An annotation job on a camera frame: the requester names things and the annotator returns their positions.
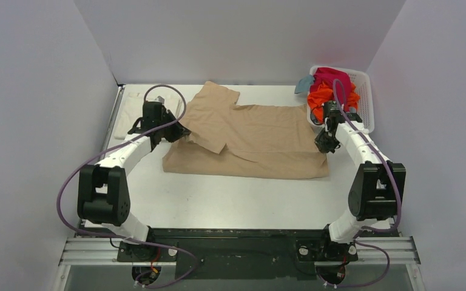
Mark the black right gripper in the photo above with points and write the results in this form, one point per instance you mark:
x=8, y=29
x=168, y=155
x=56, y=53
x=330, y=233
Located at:
x=326, y=139

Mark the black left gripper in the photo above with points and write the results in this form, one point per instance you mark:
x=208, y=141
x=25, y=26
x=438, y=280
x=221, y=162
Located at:
x=172, y=129

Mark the tan beige t shirt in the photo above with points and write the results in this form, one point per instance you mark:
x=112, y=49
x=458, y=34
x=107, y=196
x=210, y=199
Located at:
x=257, y=141

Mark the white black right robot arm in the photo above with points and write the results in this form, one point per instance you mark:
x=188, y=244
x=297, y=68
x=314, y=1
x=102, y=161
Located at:
x=378, y=186

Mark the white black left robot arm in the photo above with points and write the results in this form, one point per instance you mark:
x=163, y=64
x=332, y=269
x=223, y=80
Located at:
x=103, y=192

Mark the orange cloth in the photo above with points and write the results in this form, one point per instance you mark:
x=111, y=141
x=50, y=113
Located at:
x=324, y=92

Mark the folded cream t shirt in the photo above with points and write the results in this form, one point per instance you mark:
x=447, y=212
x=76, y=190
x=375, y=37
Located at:
x=132, y=110

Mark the teal blue cloth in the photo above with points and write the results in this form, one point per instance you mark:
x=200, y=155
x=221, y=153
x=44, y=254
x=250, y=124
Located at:
x=304, y=84

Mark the magenta red cloth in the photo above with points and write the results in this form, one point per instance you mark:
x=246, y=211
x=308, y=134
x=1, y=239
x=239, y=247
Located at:
x=326, y=74

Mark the white perforated plastic basket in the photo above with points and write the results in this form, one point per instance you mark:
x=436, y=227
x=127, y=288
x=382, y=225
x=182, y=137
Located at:
x=363, y=88

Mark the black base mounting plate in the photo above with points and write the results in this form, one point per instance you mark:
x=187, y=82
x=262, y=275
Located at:
x=172, y=255

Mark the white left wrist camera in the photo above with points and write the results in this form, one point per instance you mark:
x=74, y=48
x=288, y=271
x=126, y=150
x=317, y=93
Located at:
x=160, y=99

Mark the aluminium rail frame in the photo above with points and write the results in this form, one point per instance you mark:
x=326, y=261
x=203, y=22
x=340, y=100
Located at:
x=102, y=252

